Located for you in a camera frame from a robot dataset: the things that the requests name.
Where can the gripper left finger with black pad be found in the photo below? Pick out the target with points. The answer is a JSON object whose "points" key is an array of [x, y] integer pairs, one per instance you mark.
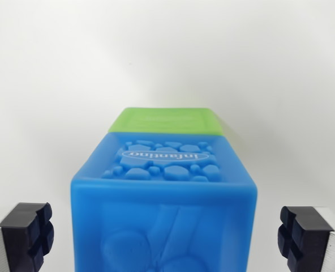
{"points": [[20, 241]]}

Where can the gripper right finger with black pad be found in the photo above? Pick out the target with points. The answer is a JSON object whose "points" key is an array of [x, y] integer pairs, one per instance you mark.
{"points": [[311, 241]]}

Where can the blue soft toy cube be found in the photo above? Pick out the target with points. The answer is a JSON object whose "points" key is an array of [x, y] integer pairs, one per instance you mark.
{"points": [[164, 215]]}

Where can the green soft toy cube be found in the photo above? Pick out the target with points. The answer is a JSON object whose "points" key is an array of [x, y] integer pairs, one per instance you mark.
{"points": [[164, 120]]}

